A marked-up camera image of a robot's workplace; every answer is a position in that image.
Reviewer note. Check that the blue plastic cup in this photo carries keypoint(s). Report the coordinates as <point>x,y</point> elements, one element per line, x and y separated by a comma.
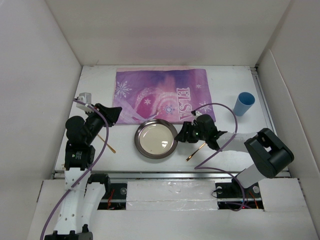
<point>243,103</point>

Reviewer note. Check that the purple printed cloth placemat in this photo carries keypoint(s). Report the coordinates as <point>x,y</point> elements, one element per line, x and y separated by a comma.
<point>165,93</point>

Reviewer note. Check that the gold fork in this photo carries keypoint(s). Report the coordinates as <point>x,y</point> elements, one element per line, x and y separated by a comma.
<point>105,142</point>

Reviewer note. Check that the white foam block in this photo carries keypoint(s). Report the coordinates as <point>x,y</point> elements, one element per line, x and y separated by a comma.
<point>171,195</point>

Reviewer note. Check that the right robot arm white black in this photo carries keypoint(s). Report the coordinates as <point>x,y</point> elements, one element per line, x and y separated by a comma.
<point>268,153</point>

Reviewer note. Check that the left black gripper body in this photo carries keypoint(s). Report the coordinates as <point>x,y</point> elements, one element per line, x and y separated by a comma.
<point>98,118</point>

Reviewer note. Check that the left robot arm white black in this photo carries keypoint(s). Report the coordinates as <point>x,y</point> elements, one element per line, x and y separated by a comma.
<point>72,216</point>

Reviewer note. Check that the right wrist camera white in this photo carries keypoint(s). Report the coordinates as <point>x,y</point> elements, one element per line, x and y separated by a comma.
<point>195,114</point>

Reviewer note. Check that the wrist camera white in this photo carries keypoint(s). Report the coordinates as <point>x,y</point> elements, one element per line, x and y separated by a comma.
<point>195,114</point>
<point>86,98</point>

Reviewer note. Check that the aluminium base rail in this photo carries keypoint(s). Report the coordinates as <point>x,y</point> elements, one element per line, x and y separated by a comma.
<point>225,84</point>

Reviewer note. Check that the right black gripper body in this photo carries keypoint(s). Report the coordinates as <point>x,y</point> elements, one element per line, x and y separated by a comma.
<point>193,133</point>

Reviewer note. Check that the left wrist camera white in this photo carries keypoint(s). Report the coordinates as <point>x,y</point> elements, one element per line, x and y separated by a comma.
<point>86,98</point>

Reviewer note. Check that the metal rimmed cream plate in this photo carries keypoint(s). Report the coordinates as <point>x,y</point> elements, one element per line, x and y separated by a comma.
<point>155,139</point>

